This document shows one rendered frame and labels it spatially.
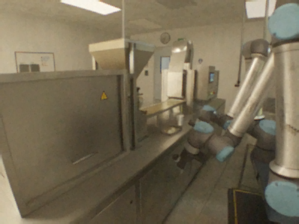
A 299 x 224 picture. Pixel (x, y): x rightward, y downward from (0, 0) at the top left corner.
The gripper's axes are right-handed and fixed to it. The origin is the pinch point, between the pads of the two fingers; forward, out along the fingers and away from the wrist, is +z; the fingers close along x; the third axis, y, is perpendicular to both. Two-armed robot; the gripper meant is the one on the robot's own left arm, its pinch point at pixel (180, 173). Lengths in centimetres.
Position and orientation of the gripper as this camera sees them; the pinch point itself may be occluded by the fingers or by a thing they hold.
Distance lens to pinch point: 108.5
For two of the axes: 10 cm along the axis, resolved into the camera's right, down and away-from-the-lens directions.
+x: -5.3, 3.2, -7.9
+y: -8.0, -5.0, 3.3
